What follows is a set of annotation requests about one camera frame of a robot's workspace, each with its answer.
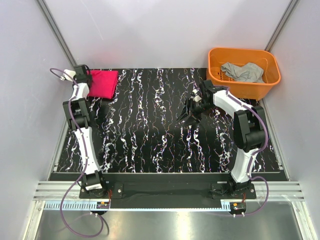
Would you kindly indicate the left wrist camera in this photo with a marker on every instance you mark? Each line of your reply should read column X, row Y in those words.
column 76, row 71

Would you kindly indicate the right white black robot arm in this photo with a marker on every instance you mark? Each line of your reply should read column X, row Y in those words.
column 250, row 133

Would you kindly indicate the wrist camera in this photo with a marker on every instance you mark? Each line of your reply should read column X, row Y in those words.
column 76, row 71
column 205, row 92

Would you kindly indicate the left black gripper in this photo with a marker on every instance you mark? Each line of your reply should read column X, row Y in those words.
column 89, row 78

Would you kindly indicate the aluminium frame post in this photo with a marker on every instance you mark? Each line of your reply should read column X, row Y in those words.
column 281, row 24
column 56, row 31

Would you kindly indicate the pink t shirt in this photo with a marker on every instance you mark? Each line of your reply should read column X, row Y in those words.
column 104, row 83

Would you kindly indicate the left aluminium frame post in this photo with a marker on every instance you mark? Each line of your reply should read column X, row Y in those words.
column 56, row 31

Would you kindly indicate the grey t shirt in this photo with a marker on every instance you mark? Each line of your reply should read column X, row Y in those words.
column 248, row 73

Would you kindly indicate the slotted white cable duct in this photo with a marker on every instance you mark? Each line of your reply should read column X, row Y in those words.
column 220, row 206

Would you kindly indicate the right aluminium frame post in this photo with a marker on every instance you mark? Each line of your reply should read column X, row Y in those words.
column 281, row 24

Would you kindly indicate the orange plastic basket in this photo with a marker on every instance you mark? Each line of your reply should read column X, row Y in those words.
column 239, row 56

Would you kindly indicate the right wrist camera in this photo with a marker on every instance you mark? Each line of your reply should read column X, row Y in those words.
column 205, row 92

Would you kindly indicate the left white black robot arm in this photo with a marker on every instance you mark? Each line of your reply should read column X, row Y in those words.
column 80, row 122

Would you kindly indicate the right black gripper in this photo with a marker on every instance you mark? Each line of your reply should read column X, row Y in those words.
column 185, row 110

